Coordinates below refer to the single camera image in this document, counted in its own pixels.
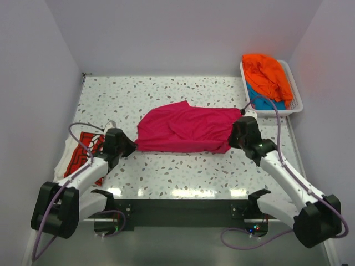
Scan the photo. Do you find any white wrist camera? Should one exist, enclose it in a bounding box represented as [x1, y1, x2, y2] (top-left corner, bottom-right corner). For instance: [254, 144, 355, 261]
[104, 120, 116, 130]
[240, 109, 258, 119]

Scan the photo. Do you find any magenta t shirt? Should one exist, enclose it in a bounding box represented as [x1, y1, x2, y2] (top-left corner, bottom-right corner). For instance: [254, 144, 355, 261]
[135, 101, 242, 154]

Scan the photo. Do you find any folded white red t shirt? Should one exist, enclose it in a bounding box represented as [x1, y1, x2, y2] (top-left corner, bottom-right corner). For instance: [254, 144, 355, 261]
[53, 130, 105, 182]

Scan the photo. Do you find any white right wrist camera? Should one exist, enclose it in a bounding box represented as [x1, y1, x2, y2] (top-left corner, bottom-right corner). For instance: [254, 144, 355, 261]
[240, 109, 258, 119]

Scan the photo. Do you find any aluminium rail frame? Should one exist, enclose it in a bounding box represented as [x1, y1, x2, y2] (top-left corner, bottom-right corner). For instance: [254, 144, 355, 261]
[22, 214, 332, 265]

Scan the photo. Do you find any orange t shirt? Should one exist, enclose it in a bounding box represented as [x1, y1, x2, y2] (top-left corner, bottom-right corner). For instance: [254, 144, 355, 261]
[242, 54, 293, 110]

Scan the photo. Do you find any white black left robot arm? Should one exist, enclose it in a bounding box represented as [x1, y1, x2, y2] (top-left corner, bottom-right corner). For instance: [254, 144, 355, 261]
[31, 128, 136, 239]

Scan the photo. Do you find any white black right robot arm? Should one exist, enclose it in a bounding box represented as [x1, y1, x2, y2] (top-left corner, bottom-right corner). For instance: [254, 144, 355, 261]
[229, 116, 345, 248]

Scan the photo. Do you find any white plastic basket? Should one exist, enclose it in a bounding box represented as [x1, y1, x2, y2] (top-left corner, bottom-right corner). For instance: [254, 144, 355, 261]
[240, 60, 303, 117]

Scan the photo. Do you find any blue t shirt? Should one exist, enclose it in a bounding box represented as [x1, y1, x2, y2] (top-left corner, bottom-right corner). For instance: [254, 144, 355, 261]
[246, 82, 286, 110]

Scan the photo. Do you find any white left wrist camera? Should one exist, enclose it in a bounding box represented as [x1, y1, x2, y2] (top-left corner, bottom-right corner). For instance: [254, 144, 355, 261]
[104, 120, 116, 130]

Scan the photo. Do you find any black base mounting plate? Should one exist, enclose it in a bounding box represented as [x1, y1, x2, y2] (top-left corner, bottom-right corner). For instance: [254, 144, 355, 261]
[82, 198, 280, 239]

